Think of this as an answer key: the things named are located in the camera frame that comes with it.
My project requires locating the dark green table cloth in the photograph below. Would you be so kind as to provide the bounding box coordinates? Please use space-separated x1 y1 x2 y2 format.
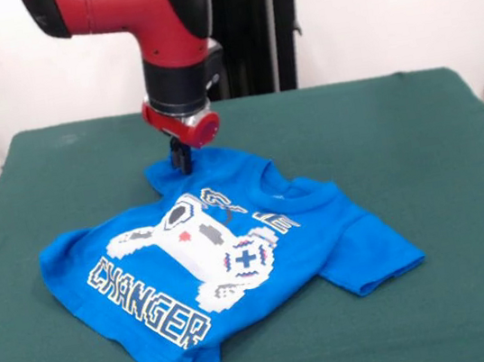
0 59 484 362

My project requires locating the blue printed shirt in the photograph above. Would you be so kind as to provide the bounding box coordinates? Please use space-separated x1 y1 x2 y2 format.
24 115 441 362

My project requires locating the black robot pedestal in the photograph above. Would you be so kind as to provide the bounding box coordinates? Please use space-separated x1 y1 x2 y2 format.
194 0 332 103

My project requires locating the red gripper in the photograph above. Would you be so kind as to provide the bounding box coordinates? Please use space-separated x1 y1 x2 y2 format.
138 85 229 180

